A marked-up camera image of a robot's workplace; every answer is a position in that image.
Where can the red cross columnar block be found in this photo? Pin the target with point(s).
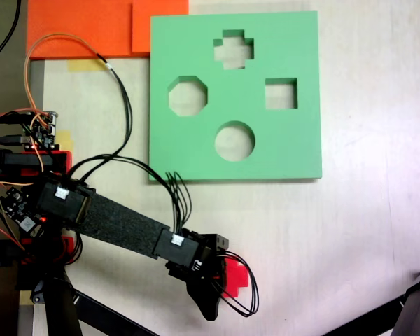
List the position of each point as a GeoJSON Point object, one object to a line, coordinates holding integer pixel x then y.
{"type": "Point", "coordinates": [238, 271]}

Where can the green shape hole board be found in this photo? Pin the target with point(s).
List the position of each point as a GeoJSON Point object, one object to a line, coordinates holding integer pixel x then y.
{"type": "Point", "coordinates": [294, 150]}

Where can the short yellow tape piece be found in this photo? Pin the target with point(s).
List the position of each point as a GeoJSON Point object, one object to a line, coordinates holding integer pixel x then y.
{"type": "Point", "coordinates": [66, 140]}

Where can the black circuit board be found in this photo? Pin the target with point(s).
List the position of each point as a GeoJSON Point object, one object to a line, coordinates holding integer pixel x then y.
{"type": "Point", "coordinates": [15, 206]}

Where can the black red table clamp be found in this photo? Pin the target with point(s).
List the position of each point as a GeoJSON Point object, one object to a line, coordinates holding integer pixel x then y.
{"type": "Point", "coordinates": [24, 160]}
{"type": "Point", "coordinates": [3, 253]}

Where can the green circuit board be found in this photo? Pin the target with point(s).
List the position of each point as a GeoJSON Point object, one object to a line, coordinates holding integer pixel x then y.
{"type": "Point", "coordinates": [42, 134]}

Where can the long yellow tape strip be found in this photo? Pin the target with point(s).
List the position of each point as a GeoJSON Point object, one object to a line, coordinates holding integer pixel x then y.
{"type": "Point", "coordinates": [80, 66]}

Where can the textured orange flat plate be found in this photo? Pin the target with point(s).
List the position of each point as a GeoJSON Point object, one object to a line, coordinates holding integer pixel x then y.
{"type": "Point", "coordinates": [73, 21]}

